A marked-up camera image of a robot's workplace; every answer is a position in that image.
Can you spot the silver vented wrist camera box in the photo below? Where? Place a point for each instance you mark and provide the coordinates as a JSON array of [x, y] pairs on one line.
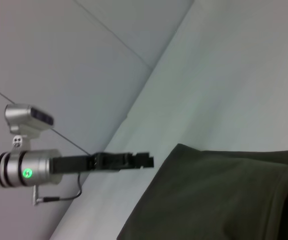
[[26, 117]]

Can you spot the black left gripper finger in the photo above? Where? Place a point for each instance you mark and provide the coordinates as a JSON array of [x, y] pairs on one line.
[[142, 154], [146, 162]]

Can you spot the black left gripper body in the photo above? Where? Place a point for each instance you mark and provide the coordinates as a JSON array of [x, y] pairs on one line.
[[84, 163]]

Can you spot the dark green FREE print t-shirt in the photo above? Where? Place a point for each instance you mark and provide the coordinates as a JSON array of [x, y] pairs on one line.
[[209, 195]]

